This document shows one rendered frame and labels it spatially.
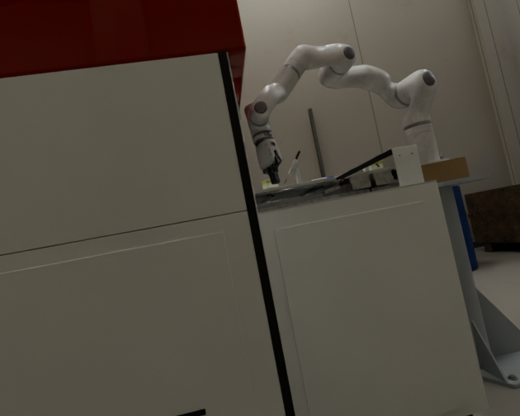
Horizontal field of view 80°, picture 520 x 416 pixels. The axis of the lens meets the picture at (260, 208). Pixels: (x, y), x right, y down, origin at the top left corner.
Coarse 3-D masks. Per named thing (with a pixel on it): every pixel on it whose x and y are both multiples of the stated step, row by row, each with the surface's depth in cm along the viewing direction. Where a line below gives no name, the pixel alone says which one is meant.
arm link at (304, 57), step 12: (300, 48) 128; (312, 48) 129; (324, 48) 128; (336, 48) 126; (348, 48) 125; (288, 60) 127; (300, 60) 127; (312, 60) 129; (324, 60) 127; (336, 60) 125; (348, 60) 125; (300, 72) 128; (336, 72) 131
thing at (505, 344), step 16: (480, 176) 128; (448, 192) 135; (448, 208) 135; (448, 224) 134; (464, 240) 136; (464, 256) 134; (464, 272) 133; (464, 288) 132; (480, 304) 139; (480, 320) 132; (496, 320) 139; (480, 336) 128; (496, 336) 138; (512, 336) 139; (480, 352) 129; (496, 352) 138; (512, 352) 138; (480, 368) 130; (496, 368) 122; (512, 368) 127; (512, 384) 117
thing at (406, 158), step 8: (392, 152) 108; (400, 152) 108; (408, 152) 108; (416, 152) 108; (400, 160) 107; (408, 160) 108; (416, 160) 108; (400, 168) 107; (408, 168) 107; (416, 168) 108; (400, 176) 107; (408, 176) 107; (416, 176) 108; (400, 184) 107; (408, 184) 107
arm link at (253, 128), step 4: (248, 104) 122; (244, 108) 124; (248, 108) 122; (248, 112) 122; (248, 116) 121; (248, 120) 122; (268, 120) 120; (248, 124) 123; (252, 124) 120; (264, 124) 119; (268, 124) 121; (252, 128) 121; (256, 128) 120; (260, 128) 119; (264, 128) 119; (268, 128) 120; (252, 132) 121; (256, 132) 120; (252, 136) 122
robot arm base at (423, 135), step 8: (416, 128) 140; (424, 128) 139; (432, 128) 140; (408, 136) 144; (416, 136) 140; (424, 136) 139; (432, 136) 139; (408, 144) 145; (416, 144) 141; (424, 144) 139; (432, 144) 138; (424, 152) 139; (432, 152) 138; (424, 160) 139; (432, 160) 138; (440, 160) 135
